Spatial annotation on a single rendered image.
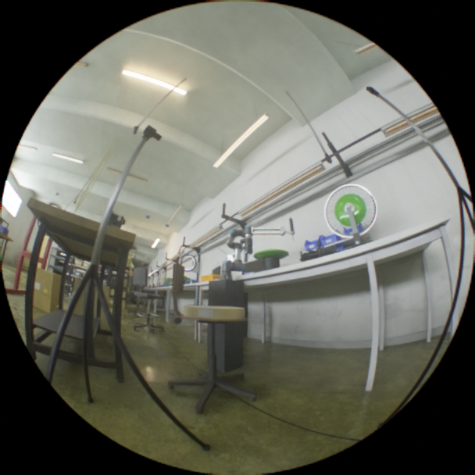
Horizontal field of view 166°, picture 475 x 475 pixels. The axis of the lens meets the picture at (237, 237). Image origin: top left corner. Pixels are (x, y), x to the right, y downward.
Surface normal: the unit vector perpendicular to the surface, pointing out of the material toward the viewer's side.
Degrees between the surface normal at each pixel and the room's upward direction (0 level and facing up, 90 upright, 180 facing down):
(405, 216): 90
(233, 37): 180
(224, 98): 180
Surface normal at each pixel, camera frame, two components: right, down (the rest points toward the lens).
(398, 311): -0.79, -0.24
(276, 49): -0.01, 0.92
